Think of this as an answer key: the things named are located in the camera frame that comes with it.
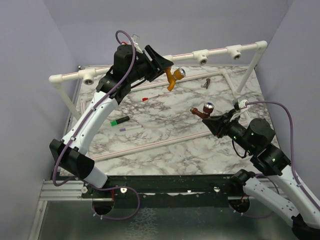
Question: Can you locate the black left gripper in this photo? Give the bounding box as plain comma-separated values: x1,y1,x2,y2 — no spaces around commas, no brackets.
128,45,174,83

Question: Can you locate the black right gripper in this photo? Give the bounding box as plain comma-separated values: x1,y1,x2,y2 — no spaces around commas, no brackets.
203,107,255,153

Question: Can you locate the brown water faucet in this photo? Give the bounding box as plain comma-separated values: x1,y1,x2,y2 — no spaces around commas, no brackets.
190,102,215,119

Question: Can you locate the orange water faucet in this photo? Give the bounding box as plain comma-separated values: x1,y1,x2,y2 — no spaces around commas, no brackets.
164,67,186,92

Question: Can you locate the white PVC pipe frame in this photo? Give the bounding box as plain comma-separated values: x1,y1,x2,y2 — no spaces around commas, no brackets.
48,40,268,162

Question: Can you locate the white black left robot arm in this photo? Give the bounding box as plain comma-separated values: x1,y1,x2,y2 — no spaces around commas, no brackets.
49,44,174,198

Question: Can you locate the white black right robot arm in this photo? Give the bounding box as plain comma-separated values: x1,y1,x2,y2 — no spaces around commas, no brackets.
202,112,320,240

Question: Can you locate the beige stapler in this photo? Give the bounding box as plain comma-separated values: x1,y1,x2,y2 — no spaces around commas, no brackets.
201,78,211,89

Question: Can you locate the green black marker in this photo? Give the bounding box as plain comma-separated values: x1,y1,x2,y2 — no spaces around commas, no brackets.
110,116,130,126

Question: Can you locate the purple white marker pen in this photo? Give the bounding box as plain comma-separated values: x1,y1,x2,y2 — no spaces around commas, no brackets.
119,125,143,132

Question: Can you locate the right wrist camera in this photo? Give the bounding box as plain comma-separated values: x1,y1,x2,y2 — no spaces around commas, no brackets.
232,97,250,119

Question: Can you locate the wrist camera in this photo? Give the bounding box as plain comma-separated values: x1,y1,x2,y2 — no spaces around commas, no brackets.
121,34,143,53
232,97,250,119

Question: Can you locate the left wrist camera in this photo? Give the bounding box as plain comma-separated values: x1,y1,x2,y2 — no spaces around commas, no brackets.
121,34,143,53

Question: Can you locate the black table edge rail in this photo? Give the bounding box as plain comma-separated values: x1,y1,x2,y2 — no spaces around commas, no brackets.
75,174,249,209

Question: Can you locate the aluminium frame rail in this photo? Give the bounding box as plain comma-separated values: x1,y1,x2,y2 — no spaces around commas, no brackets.
27,179,88,240

